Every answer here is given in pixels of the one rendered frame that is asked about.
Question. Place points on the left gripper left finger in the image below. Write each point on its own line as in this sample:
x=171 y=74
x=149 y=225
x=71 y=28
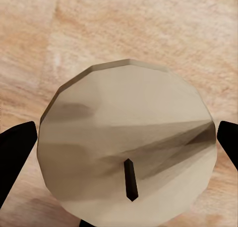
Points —
x=15 y=146

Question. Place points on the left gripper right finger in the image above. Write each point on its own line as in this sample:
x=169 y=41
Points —
x=228 y=138

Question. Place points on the pillar candle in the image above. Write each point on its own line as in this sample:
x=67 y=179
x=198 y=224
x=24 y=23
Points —
x=126 y=143

